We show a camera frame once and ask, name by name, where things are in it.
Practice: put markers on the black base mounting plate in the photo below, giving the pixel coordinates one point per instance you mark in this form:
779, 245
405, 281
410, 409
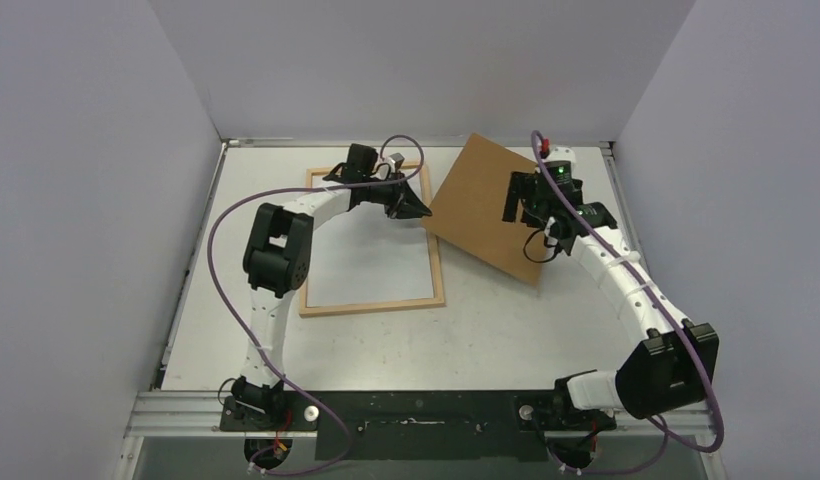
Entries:
429, 425

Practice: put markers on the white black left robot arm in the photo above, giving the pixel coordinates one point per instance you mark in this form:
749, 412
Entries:
277, 260

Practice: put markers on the brown frame backing board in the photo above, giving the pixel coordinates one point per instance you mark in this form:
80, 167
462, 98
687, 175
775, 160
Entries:
468, 207

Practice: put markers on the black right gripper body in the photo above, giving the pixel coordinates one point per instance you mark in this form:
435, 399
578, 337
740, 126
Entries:
522, 201

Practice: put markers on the aluminium front extrusion rail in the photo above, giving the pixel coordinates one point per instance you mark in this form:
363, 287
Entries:
197, 414

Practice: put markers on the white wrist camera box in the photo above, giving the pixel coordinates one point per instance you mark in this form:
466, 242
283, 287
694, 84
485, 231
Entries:
560, 153

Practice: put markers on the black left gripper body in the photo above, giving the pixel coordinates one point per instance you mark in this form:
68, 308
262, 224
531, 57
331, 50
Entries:
379, 194

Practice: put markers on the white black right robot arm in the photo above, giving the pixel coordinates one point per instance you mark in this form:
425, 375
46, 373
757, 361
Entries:
673, 360

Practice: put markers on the colour printed photo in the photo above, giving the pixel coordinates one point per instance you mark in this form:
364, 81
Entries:
377, 258

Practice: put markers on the light wooden picture frame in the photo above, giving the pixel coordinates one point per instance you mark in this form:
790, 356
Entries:
436, 278

